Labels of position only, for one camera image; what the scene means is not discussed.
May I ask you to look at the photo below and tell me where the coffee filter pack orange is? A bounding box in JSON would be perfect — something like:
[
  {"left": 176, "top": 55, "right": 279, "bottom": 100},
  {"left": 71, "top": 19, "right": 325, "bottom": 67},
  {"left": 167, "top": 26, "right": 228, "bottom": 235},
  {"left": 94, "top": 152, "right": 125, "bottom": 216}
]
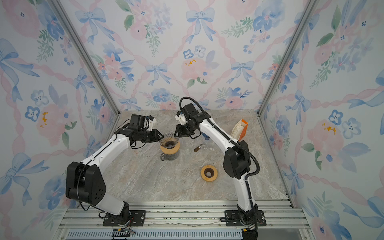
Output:
[{"left": 231, "top": 119, "right": 248, "bottom": 141}]

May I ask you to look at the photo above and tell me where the wooden dripper holder ring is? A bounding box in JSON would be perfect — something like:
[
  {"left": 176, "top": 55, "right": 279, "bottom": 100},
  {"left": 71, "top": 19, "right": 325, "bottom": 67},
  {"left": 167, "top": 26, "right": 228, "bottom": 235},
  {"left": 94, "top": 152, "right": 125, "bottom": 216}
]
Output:
[{"left": 159, "top": 143, "right": 181, "bottom": 156}]

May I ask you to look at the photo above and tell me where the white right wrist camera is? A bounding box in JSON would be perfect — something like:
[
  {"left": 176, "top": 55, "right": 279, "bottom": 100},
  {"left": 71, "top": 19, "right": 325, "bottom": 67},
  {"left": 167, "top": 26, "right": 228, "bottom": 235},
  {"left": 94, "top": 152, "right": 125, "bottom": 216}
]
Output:
[{"left": 175, "top": 111, "right": 188, "bottom": 125}]

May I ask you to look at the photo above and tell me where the blue glass dripper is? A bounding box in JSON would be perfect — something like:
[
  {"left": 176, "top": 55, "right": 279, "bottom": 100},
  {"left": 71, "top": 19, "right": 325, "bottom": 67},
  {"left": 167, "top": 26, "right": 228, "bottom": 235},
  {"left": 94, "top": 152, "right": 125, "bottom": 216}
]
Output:
[{"left": 202, "top": 133, "right": 210, "bottom": 141}]

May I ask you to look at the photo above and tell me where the aluminium frame post left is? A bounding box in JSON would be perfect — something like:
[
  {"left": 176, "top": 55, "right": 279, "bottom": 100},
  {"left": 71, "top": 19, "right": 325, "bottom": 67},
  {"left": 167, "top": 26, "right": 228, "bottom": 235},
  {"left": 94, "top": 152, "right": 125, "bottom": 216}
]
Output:
[{"left": 48, "top": 0, "right": 120, "bottom": 116}]

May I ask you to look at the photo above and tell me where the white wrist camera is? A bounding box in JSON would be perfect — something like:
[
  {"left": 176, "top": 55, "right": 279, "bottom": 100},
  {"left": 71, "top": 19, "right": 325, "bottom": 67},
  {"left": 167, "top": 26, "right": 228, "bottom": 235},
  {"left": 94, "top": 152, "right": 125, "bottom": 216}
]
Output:
[
  {"left": 145, "top": 115, "right": 156, "bottom": 131},
  {"left": 175, "top": 111, "right": 188, "bottom": 125}
]

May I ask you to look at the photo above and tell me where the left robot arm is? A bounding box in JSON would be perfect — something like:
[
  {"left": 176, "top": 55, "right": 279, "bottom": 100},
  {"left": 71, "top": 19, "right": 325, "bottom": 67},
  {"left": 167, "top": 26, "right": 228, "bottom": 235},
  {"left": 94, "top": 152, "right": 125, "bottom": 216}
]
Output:
[{"left": 66, "top": 114, "right": 164, "bottom": 218}]

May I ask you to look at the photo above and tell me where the black corrugated cable conduit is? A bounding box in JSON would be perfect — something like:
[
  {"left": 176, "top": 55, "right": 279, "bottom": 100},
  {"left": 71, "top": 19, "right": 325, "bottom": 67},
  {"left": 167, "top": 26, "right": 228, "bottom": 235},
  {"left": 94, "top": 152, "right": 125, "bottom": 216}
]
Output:
[{"left": 179, "top": 96, "right": 261, "bottom": 240}]

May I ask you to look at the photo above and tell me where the clear glass carafe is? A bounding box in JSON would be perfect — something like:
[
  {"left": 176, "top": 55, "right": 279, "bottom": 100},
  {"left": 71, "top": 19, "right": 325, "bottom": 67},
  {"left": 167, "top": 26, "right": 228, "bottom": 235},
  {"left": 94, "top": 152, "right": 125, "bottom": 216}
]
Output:
[{"left": 160, "top": 152, "right": 180, "bottom": 161}]

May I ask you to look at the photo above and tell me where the clear grey glass dripper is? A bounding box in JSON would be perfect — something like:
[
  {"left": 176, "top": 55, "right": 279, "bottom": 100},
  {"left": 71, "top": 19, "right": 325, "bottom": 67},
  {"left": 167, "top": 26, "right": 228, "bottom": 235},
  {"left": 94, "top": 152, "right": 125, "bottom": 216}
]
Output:
[{"left": 159, "top": 133, "right": 179, "bottom": 149}]

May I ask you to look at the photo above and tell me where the aluminium frame post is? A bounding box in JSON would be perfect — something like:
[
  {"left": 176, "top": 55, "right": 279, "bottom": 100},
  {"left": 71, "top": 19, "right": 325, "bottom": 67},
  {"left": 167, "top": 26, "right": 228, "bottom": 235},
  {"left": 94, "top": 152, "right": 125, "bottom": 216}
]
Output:
[
  {"left": 48, "top": 0, "right": 120, "bottom": 116},
  {"left": 257, "top": 0, "right": 318, "bottom": 117}
]

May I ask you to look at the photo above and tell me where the aluminium frame post right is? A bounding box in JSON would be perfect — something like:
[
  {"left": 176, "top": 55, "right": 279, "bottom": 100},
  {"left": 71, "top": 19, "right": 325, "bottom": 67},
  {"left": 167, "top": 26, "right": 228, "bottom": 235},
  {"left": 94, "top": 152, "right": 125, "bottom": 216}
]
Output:
[{"left": 257, "top": 0, "right": 318, "bottom": 117}]

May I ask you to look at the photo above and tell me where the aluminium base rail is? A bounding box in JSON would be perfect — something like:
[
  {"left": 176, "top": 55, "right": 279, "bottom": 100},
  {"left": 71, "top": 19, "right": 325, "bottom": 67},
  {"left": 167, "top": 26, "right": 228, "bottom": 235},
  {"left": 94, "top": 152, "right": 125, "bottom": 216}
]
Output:
[{"left": 53, "top": 200, "right": 315, "bottom": 240}]

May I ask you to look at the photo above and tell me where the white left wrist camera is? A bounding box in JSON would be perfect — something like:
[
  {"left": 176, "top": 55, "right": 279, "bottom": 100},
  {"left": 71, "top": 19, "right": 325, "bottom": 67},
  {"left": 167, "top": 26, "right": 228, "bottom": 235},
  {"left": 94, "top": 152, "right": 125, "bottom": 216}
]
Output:
[{"left": 145, "top": 115, "right": 156, "bottom": 131}]

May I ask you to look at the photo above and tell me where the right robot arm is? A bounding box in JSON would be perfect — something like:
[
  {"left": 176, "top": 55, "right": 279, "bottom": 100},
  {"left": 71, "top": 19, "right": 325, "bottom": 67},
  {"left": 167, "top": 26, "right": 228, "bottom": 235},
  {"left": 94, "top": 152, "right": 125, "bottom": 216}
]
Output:
[{"left": 175, "top": 103, "right": 260, "bottom": 227}]

